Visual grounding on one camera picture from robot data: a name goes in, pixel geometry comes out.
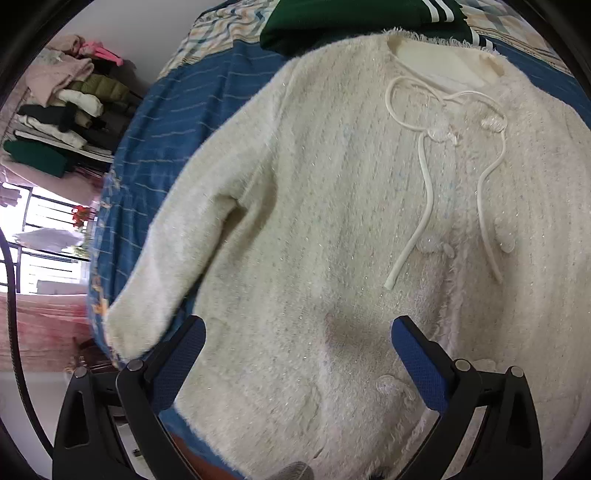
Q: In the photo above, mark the blue striped bed cover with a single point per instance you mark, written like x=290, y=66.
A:
x=184, y=152

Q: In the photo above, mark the pile of folded clothes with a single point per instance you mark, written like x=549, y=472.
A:
x=73, y=112

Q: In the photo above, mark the checkered pastel quilt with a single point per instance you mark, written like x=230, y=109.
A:
x=215, y=31

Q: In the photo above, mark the dark green striped garment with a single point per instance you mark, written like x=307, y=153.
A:
x=296, y=27

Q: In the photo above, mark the cream fuzzy tweed jacket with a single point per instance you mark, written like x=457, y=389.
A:
x=351, y=258

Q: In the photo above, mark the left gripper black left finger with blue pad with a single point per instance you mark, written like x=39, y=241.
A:
x=87, y=444

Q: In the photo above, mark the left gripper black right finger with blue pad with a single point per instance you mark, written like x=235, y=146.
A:
x=508, y=442

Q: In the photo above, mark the red flowers at window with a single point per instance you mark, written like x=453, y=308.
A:
x=81, y=216

